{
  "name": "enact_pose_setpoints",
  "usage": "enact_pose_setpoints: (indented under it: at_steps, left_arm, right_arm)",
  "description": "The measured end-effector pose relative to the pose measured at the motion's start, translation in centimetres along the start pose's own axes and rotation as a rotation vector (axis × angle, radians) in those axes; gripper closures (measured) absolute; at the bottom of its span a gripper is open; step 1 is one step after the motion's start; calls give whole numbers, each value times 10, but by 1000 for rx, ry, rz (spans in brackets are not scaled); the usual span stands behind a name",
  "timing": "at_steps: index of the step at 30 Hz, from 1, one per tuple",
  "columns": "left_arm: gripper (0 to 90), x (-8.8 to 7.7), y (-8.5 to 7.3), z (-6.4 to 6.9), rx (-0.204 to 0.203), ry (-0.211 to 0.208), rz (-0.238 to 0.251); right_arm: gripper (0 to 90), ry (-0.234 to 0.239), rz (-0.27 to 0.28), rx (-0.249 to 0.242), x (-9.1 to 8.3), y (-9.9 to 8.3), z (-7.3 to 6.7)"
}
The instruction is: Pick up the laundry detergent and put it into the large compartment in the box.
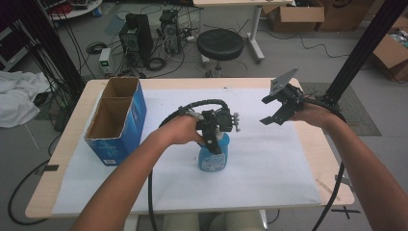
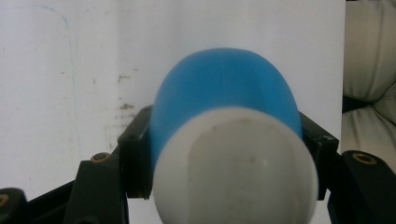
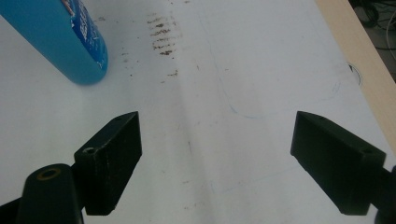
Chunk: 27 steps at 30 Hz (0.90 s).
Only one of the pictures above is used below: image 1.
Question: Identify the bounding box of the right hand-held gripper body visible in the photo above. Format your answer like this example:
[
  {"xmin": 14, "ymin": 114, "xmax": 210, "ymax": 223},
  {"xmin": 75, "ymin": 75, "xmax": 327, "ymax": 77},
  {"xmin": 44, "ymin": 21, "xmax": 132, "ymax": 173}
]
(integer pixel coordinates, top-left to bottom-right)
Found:
[{"xmin": 269, "ymin": 66, "xmax": 306, "ymax": 113}]

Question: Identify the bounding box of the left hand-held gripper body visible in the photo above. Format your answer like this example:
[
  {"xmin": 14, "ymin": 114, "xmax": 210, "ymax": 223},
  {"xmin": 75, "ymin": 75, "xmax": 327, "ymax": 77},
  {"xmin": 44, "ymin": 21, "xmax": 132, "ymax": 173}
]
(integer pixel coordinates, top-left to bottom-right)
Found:
[{"xmin": 195, "ymin": 107, "xmax": 242, "ymax": 133}]

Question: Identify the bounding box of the blue spray bottle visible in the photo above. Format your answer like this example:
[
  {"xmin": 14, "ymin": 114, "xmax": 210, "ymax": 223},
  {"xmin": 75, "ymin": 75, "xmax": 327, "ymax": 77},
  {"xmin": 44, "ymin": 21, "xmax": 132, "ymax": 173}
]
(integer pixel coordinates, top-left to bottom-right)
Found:
[{"xmin": 197, "ymin": 126, "xmax": 231, "ymax": 173}]

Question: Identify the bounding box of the person's right hand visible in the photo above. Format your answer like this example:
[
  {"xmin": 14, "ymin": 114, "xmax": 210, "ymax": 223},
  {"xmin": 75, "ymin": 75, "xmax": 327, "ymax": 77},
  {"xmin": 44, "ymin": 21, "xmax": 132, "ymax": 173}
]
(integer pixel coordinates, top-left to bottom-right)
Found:
[{"xmin": 288, "ymin": 102, "xmax": 342, "ymax": 130}]

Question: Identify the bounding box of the person's left hand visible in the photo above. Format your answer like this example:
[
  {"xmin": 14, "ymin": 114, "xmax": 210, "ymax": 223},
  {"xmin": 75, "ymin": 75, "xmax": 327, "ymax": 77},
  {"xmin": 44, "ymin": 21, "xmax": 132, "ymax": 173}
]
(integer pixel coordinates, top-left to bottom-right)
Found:
[{"xmin": 158, "ymin": 115, "xmax": 205, "ymax": 146}]

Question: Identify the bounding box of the white foam sheet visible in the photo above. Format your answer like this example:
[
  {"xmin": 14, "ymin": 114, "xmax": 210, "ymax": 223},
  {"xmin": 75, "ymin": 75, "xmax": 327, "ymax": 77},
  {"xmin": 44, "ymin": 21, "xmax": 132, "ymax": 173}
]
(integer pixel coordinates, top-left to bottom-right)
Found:
[{"xmin": 51, "ymin": 87, "xmax": 322, "ymax": 216}]

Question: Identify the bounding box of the white desk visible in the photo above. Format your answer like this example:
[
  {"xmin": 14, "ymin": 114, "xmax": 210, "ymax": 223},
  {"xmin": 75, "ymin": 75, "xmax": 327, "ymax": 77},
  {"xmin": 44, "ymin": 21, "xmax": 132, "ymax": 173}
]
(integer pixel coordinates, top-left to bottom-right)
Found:
[{"xmin": 192, "ymin": 0, "xmax": 296, "ymax": 64}]

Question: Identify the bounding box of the grey floor mat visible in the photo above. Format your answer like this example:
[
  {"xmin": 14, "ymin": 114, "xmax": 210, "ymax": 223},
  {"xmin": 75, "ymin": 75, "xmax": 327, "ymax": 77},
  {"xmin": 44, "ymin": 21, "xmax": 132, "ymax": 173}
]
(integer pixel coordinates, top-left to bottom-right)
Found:
[{"xmin": 299, "ymin": 81, "xmax": 383, "ymax": 137}]

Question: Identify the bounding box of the black round stool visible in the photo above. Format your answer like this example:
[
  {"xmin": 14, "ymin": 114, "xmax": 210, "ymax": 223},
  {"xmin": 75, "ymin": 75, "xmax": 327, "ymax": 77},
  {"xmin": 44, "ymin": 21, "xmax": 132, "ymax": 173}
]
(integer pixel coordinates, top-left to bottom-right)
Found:
[{"xmin": 195, "ymin": 28, "xmax": 245, "ymax": 79}]

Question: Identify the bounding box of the open brown cardboard box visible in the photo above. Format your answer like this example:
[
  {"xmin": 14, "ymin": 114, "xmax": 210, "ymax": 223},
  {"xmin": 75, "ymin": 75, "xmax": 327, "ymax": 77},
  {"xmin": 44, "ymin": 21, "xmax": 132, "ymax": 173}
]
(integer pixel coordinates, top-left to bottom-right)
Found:
[{"xmin": 265, "ymin": 0, "xmax": 325, "ymax": 33}]

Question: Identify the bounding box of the blue cardboard box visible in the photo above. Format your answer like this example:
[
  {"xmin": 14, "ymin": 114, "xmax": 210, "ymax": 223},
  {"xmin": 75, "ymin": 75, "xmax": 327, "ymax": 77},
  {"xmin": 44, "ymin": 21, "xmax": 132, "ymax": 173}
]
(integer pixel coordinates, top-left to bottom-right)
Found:
[{"xmin": 84, "ymin": 76, "xmax": 148, "ymax": 167}]

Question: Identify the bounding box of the closed brown cardboard box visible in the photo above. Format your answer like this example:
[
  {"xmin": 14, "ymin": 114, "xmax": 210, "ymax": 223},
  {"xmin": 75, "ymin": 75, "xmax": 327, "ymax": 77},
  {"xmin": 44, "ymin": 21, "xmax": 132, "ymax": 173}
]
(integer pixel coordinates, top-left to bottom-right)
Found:
[{"xmin": 316, "ymin": 0, "xmax": 375, "ymax": 33}]

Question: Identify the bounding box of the small black computer tower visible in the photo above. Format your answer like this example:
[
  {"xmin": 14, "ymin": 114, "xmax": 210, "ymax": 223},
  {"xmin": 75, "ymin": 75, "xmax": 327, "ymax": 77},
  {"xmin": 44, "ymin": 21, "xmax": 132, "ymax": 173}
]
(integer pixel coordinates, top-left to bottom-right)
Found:
[{"xmin": 159, "ymin": 9, "xmax": 181, "ymax": 56}]

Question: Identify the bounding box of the brown cardboard box with contents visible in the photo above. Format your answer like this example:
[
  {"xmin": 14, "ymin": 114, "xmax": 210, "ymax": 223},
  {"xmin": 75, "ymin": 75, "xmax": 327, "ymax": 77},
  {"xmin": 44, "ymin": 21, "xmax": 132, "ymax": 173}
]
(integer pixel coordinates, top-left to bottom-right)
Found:
[{"xmin": 370, "ymin": 15, "xmax": 408, "ymax": 83}]

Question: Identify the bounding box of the large black computer tower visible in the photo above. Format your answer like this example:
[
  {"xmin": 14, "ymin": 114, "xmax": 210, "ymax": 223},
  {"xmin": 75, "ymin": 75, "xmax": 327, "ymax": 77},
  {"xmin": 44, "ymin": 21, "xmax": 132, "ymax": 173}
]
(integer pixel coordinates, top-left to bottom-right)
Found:
[{"xmin": 118, "ymin": 13, "xmax": 154, "ymax": 67}]

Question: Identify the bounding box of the white power supply unit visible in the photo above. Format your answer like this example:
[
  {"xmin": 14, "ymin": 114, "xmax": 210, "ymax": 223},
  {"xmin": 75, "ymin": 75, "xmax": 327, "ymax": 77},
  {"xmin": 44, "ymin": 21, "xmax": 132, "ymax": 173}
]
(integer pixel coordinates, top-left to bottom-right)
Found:
[{"xmin": 98, "ymin": 47, "xmax": 113, "ymax": 77}]

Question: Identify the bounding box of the round white table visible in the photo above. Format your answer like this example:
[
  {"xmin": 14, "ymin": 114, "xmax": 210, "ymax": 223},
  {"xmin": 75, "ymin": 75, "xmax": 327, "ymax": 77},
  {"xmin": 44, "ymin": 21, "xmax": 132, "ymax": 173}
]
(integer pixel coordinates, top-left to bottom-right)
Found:
[{"xmin": 40, "ymin": 0, "xmax": 104, "ymax": 21}]

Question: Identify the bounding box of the white cloth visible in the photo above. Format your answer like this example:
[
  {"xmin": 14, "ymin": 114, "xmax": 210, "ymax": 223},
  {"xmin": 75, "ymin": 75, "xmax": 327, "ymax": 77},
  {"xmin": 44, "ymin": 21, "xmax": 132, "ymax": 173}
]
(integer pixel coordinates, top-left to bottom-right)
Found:
[{"xmin": 0, "ymin": 70, "xmax": 51, "ymax": 129}]

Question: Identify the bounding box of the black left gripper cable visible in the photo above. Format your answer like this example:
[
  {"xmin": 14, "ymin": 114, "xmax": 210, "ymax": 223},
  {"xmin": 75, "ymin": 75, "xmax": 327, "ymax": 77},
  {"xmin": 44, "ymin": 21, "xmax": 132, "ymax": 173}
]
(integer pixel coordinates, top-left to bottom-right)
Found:
[{"xmin": 147, "ymin": 98, "xmax": 230, "ymax": 231}]

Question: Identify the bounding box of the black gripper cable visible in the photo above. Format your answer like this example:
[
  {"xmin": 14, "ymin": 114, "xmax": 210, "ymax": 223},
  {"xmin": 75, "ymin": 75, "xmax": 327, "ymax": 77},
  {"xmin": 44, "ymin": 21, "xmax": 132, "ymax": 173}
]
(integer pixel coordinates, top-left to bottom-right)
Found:
[
  {"xmin": 147, "ymin": 98, "xmax": 230, "ymax": 231},
  {"xmin": 301, "ymin": 95, "xmax": 349, "ymax": 231}
]

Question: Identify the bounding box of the coiled black cable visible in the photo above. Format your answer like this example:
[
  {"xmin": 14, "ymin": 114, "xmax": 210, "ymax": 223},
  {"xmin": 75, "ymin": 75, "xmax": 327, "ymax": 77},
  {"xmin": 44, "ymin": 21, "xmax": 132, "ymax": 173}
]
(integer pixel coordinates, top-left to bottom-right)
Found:
[{"xmin": 146, "ymin": 57, "xmax": 167, "ymax": 72}]

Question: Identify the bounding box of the black metal frame post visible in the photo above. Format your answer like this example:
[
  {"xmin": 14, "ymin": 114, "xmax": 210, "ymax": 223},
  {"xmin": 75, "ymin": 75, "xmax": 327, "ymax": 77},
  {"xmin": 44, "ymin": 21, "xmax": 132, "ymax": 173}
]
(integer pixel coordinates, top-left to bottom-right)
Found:
[
  {"xmin": 321, "ymin": 0, "xmax": 408, "ymax": 108},
  {"xmin": 9, "ymin": 0, "xmax": 87, "ymax": 95}
]

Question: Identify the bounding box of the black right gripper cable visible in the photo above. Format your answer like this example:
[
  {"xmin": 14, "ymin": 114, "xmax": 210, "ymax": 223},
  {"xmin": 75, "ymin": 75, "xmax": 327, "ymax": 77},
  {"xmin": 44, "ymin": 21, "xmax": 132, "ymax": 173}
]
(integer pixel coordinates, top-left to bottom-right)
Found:
[{"xmin": 301, "ymin": 95, "xmax": 349, "ymax": 231}]

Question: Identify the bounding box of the black floor cable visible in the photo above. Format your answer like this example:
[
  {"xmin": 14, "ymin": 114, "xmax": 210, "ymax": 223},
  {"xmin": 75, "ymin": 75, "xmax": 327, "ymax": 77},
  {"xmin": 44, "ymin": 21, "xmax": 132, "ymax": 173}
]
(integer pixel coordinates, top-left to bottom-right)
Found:
[{"xmin": 7, "ymin": 134, "xmax": 63, "ymax": 226}]

